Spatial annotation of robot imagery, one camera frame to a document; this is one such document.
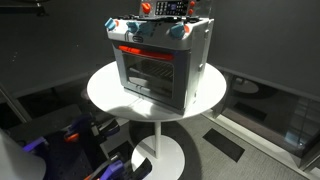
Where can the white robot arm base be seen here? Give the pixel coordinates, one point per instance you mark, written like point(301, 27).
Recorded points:
point(18, 163)

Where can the grey toy stove oven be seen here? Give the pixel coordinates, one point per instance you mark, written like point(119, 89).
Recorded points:
point(196, 60)

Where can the blue stove knob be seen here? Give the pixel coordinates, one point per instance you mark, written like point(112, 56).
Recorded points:
point(109, 23)
point(177, 31)
point(146, 28)
point(132, 26)

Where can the black stove keypad panel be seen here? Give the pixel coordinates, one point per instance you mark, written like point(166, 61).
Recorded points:
point(171, 7)

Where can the small orange stove button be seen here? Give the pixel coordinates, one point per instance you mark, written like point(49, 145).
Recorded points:
point(192, 3)
point(190, 11)

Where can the orange timer knob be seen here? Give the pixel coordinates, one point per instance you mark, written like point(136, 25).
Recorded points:
point(146, 7)

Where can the purple black bar clamp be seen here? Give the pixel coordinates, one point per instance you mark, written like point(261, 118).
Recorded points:
point(81, 123)
point(115, 168)
point(35, 144)

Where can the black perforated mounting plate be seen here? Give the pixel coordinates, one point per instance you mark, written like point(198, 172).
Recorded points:
point(66, 160)

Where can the white round pedestal table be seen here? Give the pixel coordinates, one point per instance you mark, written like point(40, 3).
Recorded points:
point(110, 96)

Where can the dark overhead mount bar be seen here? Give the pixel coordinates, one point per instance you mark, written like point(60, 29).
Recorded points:
point(23, 8)

